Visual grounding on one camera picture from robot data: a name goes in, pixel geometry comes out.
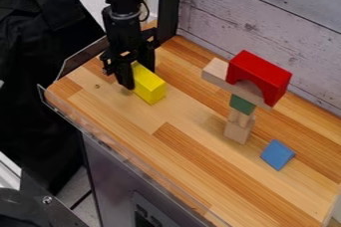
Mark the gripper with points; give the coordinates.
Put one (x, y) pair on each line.
(125, 37)

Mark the yellow block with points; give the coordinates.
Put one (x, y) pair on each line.
(150, 86)

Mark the natural wooden plank block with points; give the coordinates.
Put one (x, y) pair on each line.
(216, 71)

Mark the green block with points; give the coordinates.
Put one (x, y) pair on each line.
(242, 105)

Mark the small natural wooden block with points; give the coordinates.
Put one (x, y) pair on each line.
(242, 118)

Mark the natural wooden cube block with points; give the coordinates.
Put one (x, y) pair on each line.
(237, 133)

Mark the red arch block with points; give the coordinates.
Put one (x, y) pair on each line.
(260, 71)

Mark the blue block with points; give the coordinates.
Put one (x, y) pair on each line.
(277, 154)

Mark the black jacket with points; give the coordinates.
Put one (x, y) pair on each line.
(35, 55)

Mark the black metal post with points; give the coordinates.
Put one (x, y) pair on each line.
(169, 5)

